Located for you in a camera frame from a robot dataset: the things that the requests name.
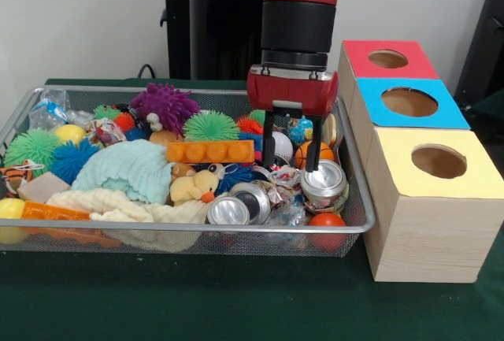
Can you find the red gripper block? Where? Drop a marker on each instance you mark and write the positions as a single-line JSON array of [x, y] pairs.
[[291, 89]]

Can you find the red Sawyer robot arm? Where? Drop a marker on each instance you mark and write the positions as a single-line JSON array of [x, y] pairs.
[[299, 22]]

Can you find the wooden box with three holes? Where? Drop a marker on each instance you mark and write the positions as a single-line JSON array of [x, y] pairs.
[[433, 238]]

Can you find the small baseball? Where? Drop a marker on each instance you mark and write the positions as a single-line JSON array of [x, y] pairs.
[[284, 146]]

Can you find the small basketball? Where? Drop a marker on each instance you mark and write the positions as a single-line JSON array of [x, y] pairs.
[[327, 154]]

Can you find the silver drink can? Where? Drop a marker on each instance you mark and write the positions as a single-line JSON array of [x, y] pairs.
[[323, 183]]

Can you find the orange toy building brick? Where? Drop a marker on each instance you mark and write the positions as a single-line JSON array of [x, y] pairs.
[[208, 152]]

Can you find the red-orange ball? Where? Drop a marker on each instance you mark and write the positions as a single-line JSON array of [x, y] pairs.
[[327, 223]]

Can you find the bright green spiky ball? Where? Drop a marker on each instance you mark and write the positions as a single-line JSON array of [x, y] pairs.
[[208, 126]]

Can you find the yellow plush duck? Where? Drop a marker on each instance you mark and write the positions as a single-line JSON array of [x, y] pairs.
[[193, 187]]

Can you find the purple spiky toy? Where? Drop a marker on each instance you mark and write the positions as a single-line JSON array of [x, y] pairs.
[[165, 104]]

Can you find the mint green cloth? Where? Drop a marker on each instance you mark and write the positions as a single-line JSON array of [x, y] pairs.
[[122, 171]]

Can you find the dark green table cloth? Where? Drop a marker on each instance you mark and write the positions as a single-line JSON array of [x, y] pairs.
[[197, 301]]

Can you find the green cloth side table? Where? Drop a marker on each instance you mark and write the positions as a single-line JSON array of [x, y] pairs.
[[492, 106]]

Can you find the blue spiky ball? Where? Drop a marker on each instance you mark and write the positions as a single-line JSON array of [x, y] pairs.
[[73, 160]]

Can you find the black upright panel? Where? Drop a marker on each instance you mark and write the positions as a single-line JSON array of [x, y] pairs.
[[488, 41]]

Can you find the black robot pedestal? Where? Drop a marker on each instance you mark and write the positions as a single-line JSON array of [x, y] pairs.
[[212, 22]]

